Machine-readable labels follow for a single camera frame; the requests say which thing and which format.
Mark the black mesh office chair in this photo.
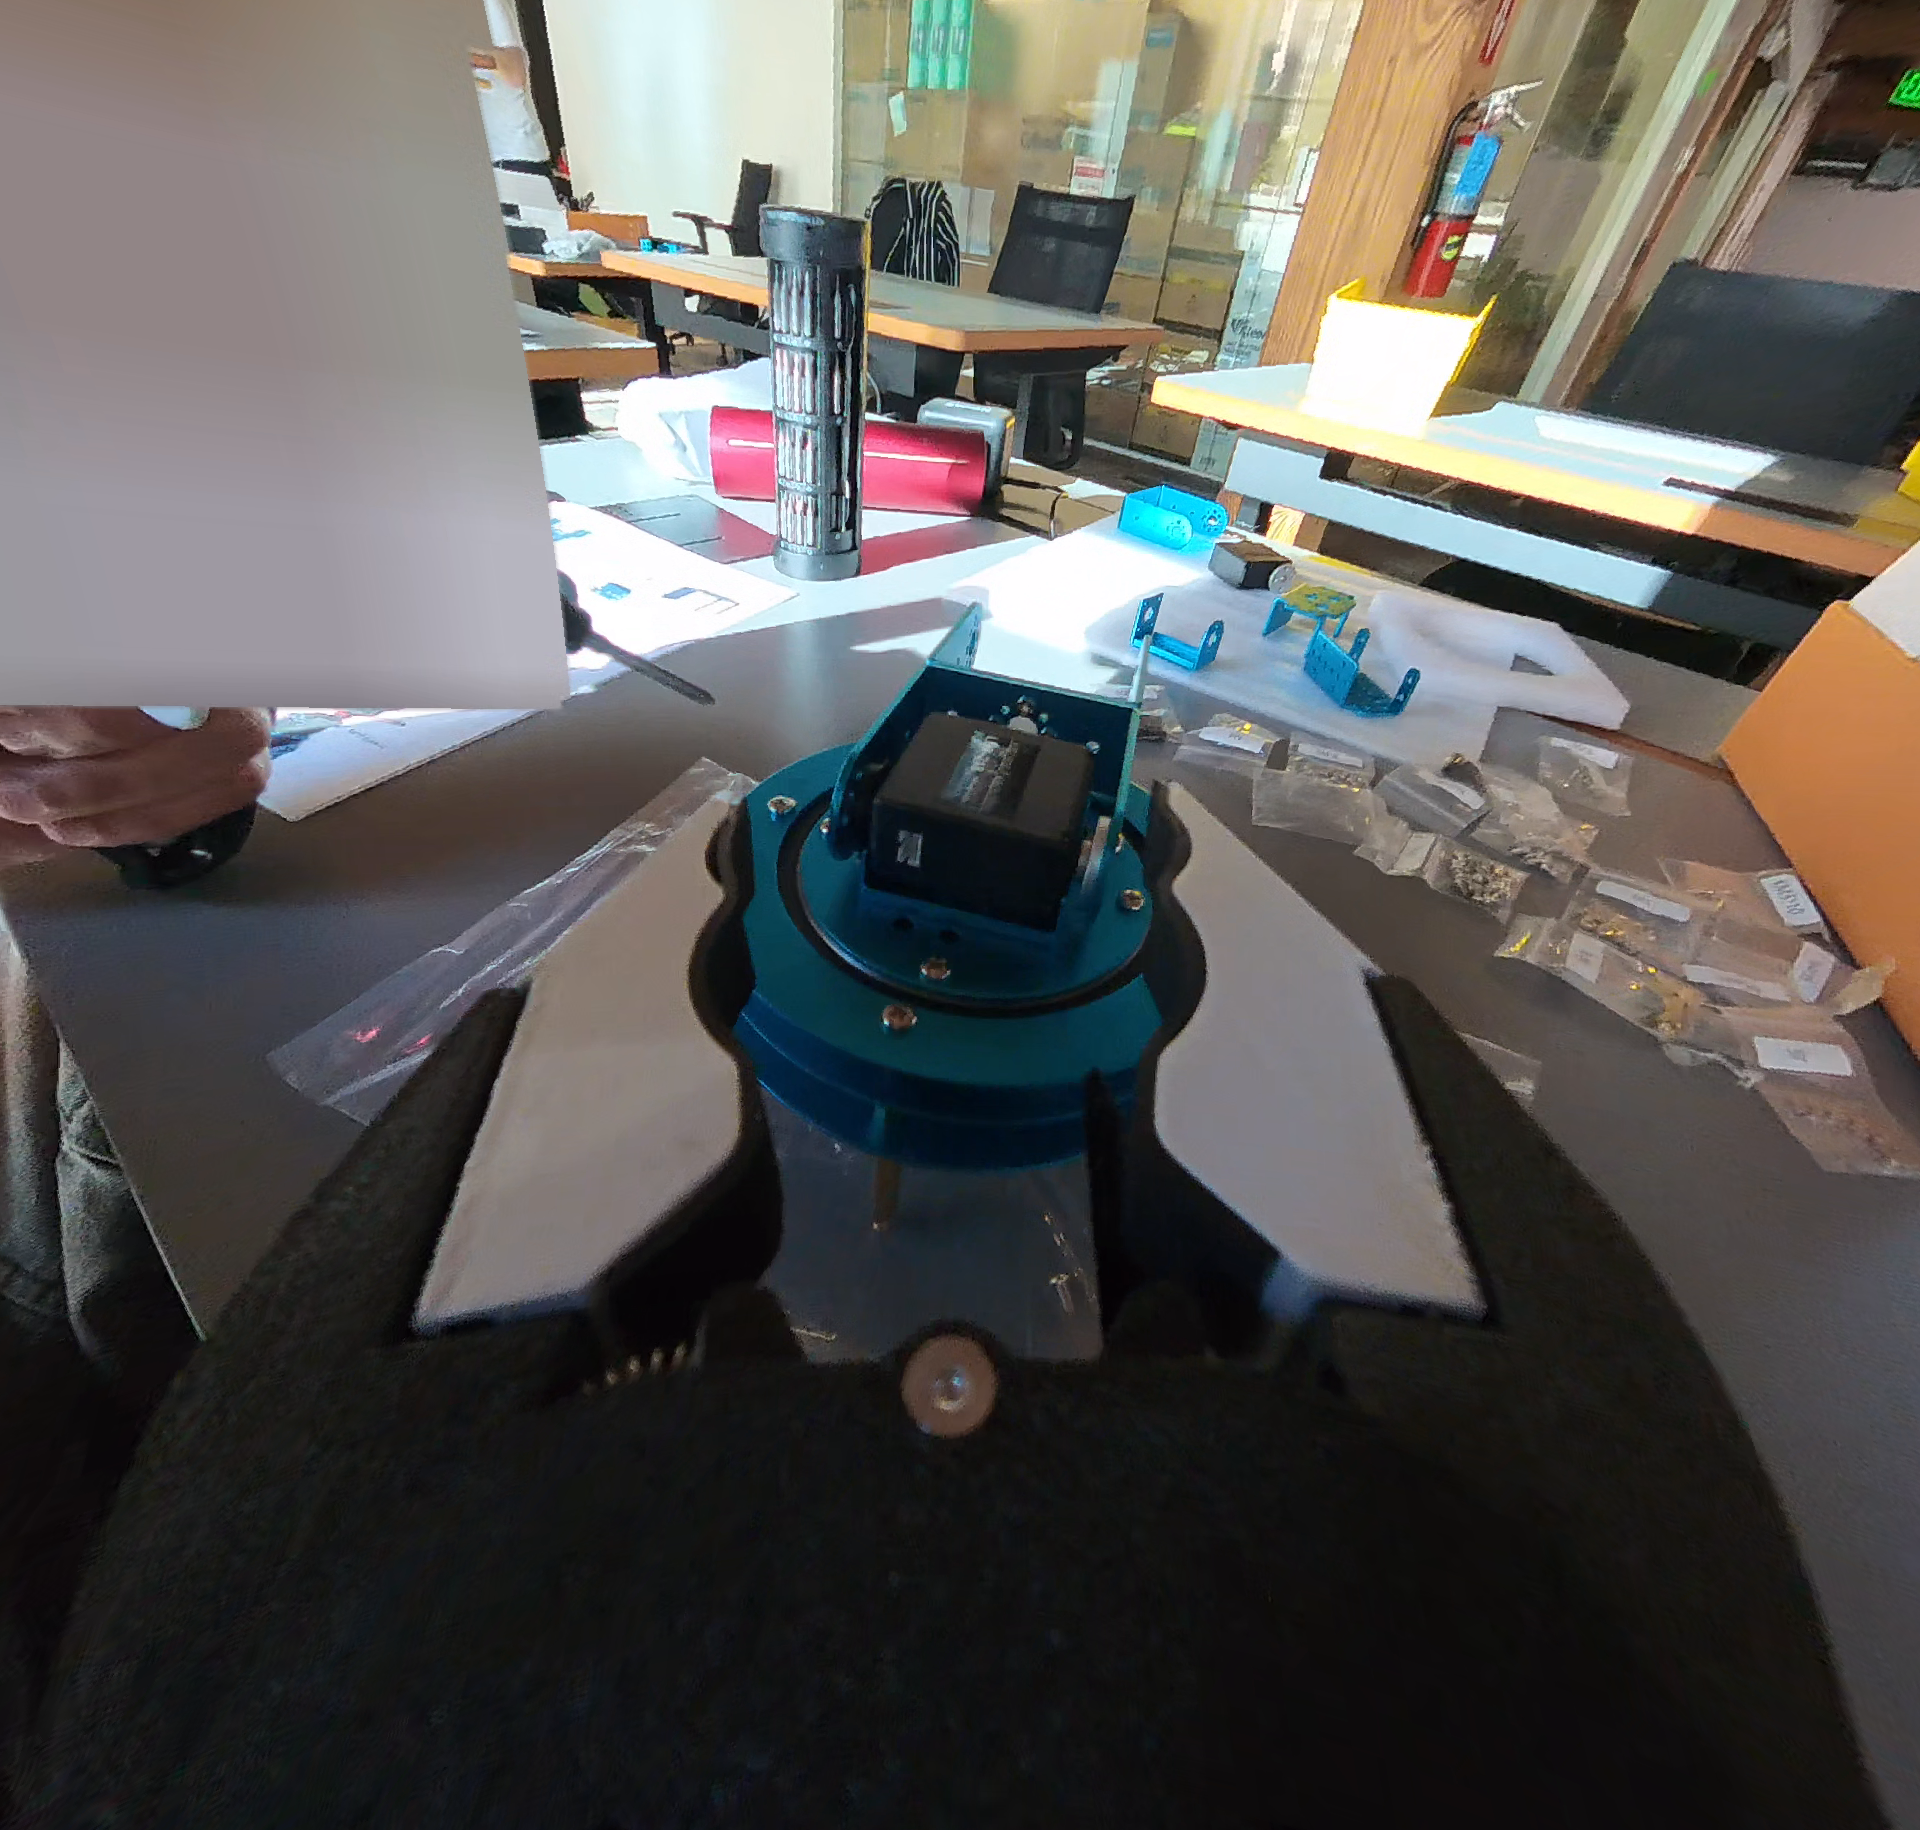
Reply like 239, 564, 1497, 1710
981, 183, 1137, 321

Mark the red screwdriver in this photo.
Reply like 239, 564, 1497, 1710
554, 571, 719, 709

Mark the white instruction sheet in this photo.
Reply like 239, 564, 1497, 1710
254, 498, 800, 824

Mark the yellow plastic bin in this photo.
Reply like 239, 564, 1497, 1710
1298, 276, 1500, 432

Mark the person's left hand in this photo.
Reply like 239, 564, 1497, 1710
0, 704, 277, 868

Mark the black white striped jacket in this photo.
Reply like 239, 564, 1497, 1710
862, 173, 965, 290

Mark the orange cardboard box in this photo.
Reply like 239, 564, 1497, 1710
1713, 596, 1920, 1062

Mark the white foam sheet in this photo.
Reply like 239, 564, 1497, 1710
1081, 537, 1632, 770

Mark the wooden office desk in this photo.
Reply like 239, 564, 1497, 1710
599, 246, 1167, 432

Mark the black armrest office chair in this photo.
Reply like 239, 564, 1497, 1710
668, 156, 780, 264

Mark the blue box-shaped bracket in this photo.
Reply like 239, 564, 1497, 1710
1114, 485, 1232, 564

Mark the white side desk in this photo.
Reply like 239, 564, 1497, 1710
1146, 357, 1920, 650

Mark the black chair back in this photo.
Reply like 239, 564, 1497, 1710
1577, 258, 1920, 471

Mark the grey desk with wooden edge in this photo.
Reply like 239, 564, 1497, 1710
0, 511, 1920, 1830

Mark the blue toy robot arm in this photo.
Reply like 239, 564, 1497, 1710
732, 601, 1194, 1237

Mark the black bit holder cylinder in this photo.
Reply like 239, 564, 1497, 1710
754, 203, 876, 587

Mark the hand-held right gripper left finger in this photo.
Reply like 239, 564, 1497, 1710
408, 787, 786, 1338

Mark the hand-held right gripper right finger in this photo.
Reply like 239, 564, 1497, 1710
1097, 781, 1489, 1326

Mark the clear plastic bag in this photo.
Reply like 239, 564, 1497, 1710
265, 754, 1544, 1363

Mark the red metal case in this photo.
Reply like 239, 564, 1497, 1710
703, 403, 1009, 523

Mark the pile of small screw bags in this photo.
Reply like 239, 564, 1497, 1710
1174, 712, 1920, 1184

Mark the blue metal bracket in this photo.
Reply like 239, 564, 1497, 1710
1301, 625, 1422, 722
1127, 592, 1223, 681

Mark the red fire extinguisher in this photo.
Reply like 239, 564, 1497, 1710
1398, 78, 1550, 307

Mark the wooden pillar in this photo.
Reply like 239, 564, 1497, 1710
1260, 0, 1561, 371

